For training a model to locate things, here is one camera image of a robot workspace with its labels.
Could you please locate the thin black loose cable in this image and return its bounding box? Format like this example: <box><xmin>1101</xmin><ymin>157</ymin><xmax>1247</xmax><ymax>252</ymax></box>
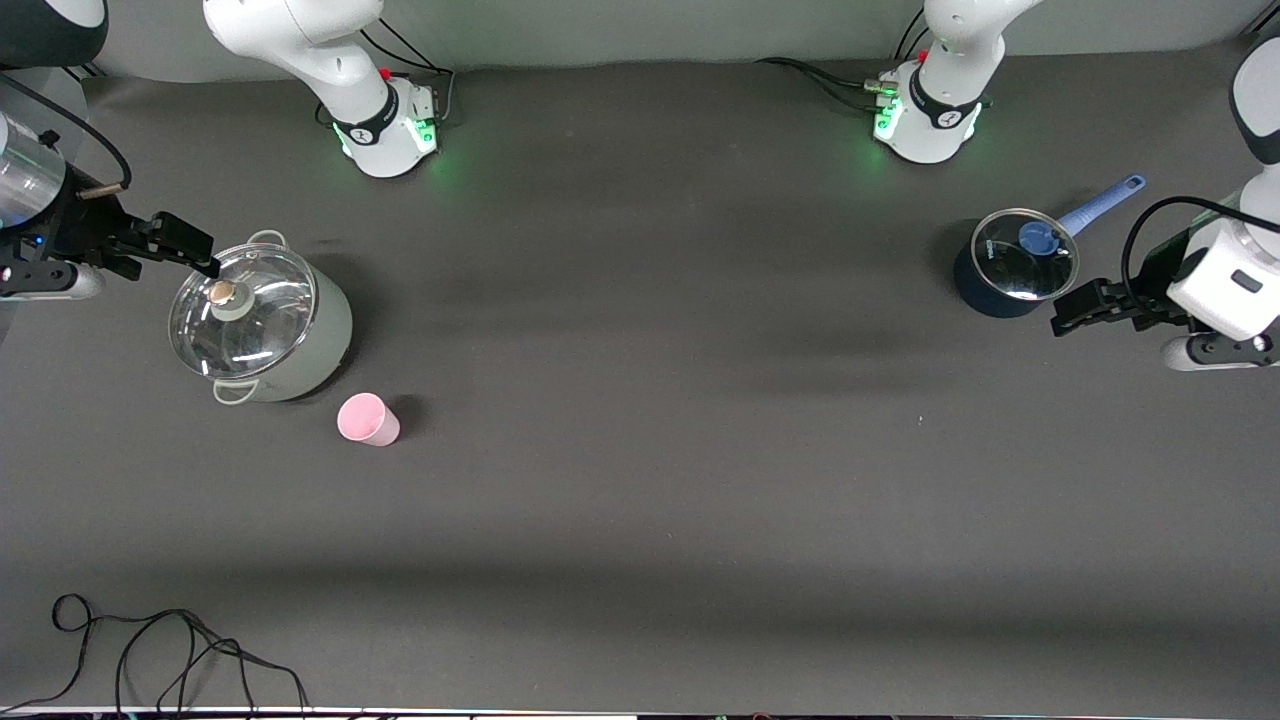
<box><xmin>0</xmin><ymin>593</ymin><xmax>311</xmax><ymax>714</ymax></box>

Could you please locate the dark blue saucepan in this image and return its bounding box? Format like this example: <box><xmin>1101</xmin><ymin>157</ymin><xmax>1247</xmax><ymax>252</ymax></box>
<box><xmin>952</xmin><ymin>173</ymin><xmax>1147</xmax><ymax>319</ymax></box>

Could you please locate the black base cable bundle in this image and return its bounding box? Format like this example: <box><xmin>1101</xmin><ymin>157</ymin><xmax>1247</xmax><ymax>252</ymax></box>
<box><xmin>362</xmin><ymin>14</ymin><xmax>457</xmax><ymax>127</ymax></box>
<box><xmin>755</xmin><ymin>8</ymin><xmax>936</xmax><ymax>113</ymax></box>

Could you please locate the glass lid with beige knob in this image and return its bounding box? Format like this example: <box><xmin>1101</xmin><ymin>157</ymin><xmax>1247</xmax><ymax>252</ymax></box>
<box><xmin>168</xmin><ymin>243</ymin><xmax>319</xmax><ymax>381</ymax></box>

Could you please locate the pink plastic cup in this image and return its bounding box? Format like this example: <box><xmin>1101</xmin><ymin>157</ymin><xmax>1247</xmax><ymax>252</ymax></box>
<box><xmin>337</xmin><ymin>392</ymin><xmax>401</xmax><ymax>447</ymax></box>

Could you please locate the glass lid with blue knob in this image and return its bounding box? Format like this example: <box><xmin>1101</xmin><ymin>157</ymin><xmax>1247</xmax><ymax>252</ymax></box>
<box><xmin>972</xmin><ymin>208</ymin><xmax>1081</xmax><ymax>303</ymax></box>

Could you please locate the dark grey table cover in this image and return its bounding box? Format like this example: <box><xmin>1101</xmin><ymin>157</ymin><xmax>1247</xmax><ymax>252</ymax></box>
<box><xmin>0</xmin><ymin>40</ymin><xmax>1280</xmax><ymax>713</ymax></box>

